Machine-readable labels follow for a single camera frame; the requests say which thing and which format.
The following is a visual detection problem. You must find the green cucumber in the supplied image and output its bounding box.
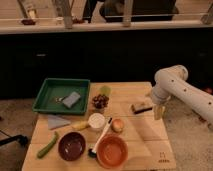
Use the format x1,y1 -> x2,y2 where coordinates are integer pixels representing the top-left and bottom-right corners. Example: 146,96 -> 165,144
37,132 -> 59,159

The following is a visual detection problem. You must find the white cup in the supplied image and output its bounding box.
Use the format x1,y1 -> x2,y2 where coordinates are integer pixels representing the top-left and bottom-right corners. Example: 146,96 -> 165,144
88,113 -> 105,131

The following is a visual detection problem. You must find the brown block eraser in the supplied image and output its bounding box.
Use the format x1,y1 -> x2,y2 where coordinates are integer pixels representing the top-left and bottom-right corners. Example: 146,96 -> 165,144
131,103 -> 152,114

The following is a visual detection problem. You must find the black chair leg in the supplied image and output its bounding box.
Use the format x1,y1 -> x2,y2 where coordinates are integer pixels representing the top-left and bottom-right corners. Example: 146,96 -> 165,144
0,130 -> 29,146

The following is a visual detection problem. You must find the small metal fork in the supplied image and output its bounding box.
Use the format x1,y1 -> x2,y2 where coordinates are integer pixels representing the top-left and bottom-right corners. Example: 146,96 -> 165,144
53,97 -> 65,103

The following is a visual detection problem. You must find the apple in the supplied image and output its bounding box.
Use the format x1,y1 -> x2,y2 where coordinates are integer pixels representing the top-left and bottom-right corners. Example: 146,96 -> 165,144
111,119 -> 124,133

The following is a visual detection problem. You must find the orange bowl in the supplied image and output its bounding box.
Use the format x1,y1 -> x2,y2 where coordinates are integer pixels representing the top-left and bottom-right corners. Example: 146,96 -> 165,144
97,134 -> 128,169

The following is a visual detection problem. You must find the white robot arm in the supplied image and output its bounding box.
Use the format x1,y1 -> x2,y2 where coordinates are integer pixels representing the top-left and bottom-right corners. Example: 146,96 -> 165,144
151,65 -> 213,125

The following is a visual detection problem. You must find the dark red dish on shelf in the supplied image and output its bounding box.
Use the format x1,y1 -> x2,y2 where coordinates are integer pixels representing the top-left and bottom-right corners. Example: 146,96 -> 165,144
21,19 -> 35,25

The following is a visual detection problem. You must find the grey cloth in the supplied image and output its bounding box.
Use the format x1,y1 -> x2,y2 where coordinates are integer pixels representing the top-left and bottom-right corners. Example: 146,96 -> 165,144
47,115 -> 70,130

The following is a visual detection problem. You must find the green plastic tray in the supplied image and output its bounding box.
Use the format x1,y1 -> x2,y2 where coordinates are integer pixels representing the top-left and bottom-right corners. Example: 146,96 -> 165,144
33,78 -> 90,116

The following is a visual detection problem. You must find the purple bowl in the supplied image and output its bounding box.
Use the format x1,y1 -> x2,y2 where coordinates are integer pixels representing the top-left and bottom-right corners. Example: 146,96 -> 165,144
58,132 -> 86,161

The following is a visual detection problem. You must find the bunch of dark grapes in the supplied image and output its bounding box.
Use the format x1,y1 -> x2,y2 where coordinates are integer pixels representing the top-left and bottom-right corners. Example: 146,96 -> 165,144
92,94 -> 109,109

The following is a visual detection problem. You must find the grey sponge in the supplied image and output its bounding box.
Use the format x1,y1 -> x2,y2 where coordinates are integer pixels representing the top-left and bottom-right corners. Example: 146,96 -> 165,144
62,92 -> 81,108

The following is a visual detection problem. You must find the yellow banana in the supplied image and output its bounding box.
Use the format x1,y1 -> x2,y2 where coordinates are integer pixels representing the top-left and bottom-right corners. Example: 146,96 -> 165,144
72,121 -> 89,131

